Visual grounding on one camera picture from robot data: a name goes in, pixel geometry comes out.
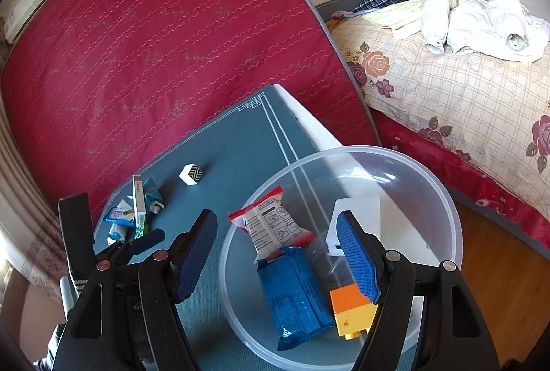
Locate blue Aji cracker packet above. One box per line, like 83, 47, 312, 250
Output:
103, 200, 135, 245

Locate white patterned cube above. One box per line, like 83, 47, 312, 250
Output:
179, 163, 203, 186

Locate white medicine box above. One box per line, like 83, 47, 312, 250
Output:
132, 175, 147, 239

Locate teal blue wrapper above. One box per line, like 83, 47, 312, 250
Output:
143, 177, 165, 215

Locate orange yellow toy block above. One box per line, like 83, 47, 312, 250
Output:
329, 283, 377, 340

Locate clear plastic bowl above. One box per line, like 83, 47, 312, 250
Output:
218, 146, 463, 370

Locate white box in bowl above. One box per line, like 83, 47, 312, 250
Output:
325, 196, 381, 257

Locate dark blue snack packet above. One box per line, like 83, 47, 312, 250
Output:
257, 247, 334, 351

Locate red white snack packet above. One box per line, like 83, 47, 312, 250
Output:
228, 186, 315, 263

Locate teal table mat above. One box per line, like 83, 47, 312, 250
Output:
91, 84, 418, 371

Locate beige patterned curtain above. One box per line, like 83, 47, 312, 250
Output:
0, 95, 70, 307

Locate floral plaid bed quilt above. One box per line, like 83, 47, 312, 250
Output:
331, 17, 549, 216

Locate red quilted mattress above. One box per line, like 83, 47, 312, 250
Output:
1, 0, 377, 216

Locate white crumpled clothes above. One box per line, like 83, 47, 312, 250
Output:
421, 0, 549, 62

